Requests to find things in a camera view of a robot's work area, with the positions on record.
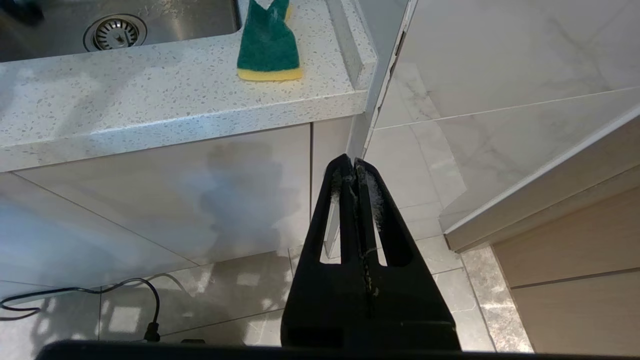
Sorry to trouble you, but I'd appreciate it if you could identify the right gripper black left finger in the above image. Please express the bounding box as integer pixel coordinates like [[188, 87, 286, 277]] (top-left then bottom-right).
[[281, 154, 372, 350]]

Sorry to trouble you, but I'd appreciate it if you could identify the black floor cable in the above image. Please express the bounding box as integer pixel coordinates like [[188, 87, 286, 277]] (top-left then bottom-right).
[[0, 277, 162, 344]]

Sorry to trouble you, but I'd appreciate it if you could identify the light wood cabinet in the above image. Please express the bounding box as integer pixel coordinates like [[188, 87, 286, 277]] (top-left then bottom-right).
[[440, 102, 640, 360]]

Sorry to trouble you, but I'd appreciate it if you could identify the white base cabinet front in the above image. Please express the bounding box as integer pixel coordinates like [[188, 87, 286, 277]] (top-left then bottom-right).
[[0, 117, 367, 292]]

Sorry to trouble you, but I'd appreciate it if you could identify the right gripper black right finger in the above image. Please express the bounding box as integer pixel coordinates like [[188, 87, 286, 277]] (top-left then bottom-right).
[[356, 158, 461, 351]]

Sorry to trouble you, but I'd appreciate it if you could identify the metal sink drain strainer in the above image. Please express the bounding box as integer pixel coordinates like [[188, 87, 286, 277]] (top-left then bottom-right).
[[83, 13, 148, 52]]

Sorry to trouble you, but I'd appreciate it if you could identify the stainless steel sink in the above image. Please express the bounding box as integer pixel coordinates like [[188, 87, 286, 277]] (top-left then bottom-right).
[[0, 0, 243, 64]]

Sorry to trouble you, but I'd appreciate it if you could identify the green and yellow sponge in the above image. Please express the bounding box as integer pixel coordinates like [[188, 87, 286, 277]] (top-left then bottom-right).
[[236, 0, 304, 82]]

